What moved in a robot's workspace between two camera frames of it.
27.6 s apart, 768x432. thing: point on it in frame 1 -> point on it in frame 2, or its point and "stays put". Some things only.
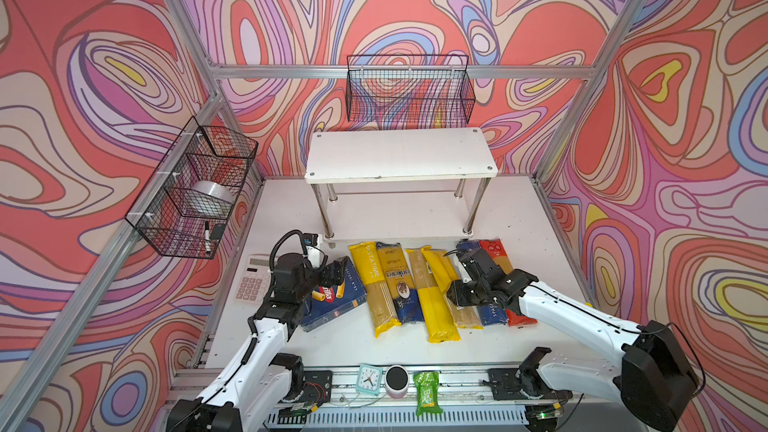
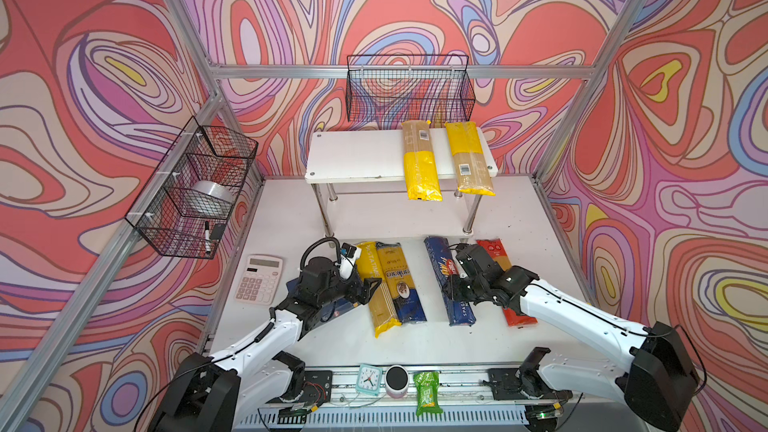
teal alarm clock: [369, 379] stays put
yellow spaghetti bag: [439, 321] -> [421, 161]
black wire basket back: [409, 88] stays put
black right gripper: [457, 293] stays put
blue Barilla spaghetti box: [493, 313] -> [443, 263]
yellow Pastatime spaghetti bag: [368, 260] stays put
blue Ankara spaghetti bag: [398, 277] stays put
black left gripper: [336, 273] -> [363, 296]
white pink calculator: [254, 279] stays put
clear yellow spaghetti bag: [444, 273] -> [471, 168]
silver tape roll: [213, 188] stays put
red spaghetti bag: [496, 249] stays put
